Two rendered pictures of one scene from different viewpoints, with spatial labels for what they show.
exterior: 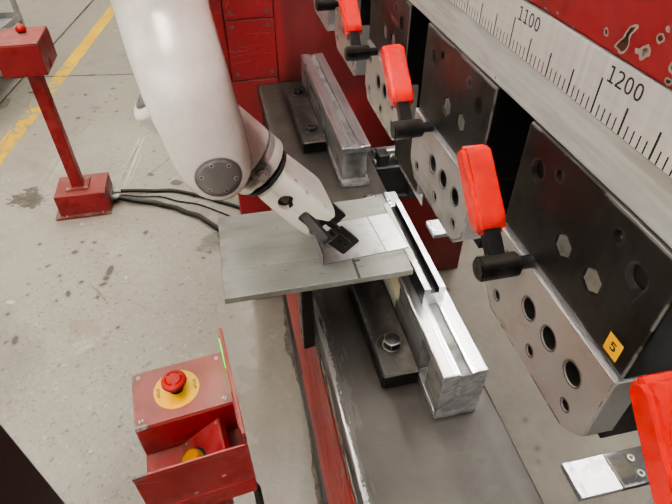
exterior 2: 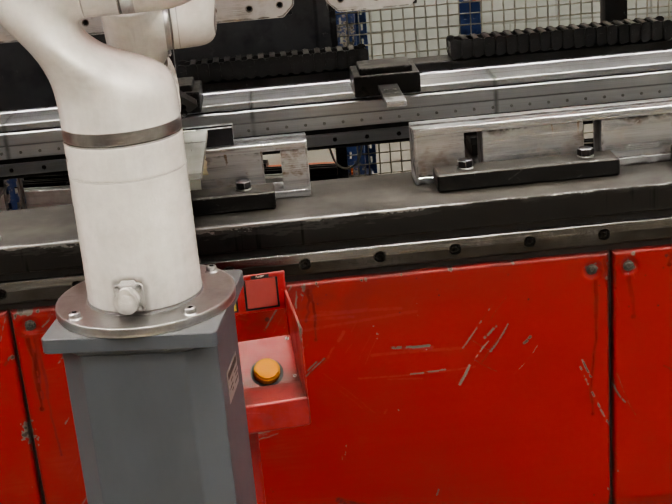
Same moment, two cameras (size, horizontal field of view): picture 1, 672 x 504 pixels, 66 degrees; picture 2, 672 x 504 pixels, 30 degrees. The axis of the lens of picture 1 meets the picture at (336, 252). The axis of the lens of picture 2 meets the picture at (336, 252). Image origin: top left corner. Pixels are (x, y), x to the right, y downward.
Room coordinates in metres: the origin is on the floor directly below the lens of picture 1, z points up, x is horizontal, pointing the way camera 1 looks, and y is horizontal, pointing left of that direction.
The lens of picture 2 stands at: (-0.02, 1.83, 1.47)
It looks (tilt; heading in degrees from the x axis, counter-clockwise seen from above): 19 degrees down; 280
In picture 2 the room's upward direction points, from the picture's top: 5 degrees counter-clockwise
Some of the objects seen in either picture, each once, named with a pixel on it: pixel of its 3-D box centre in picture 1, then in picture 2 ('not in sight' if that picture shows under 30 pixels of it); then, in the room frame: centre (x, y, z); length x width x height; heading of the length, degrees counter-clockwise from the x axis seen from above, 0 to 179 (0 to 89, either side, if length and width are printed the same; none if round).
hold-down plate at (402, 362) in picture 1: (372, 302); (183, 204); (0.57, -0.06, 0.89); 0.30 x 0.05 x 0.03; 12
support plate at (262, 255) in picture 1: (310, 244); (146, 158); (0.59, 0.04, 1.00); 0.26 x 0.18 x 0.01; 102
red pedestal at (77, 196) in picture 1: (55, 127); not in sight; (2.02, 1.20, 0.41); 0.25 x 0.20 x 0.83; 102
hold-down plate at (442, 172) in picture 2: not in sight; (525, 171); (0.02, -0.18, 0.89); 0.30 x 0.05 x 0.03; 12
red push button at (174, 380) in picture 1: (175, 384); not in sight; (0.48, 0.26, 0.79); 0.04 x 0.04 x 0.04
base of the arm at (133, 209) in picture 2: not in sight; (135, 219); (0.40, 0.65, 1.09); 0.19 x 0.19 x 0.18
